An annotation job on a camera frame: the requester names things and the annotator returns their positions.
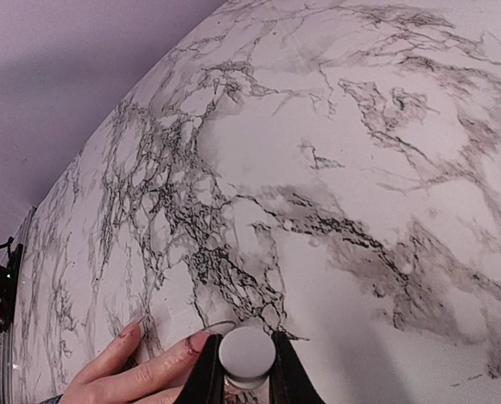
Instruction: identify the person's bare hand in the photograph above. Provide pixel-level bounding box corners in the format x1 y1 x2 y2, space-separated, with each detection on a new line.
60 322 219 403

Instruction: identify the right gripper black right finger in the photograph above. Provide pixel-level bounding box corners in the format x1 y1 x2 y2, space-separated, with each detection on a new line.
269 331 325 404

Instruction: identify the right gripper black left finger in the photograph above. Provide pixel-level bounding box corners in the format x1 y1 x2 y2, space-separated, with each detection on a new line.
178 334 225 404

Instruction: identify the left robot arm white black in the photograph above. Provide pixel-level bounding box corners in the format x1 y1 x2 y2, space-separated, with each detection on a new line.
0 237 24 300

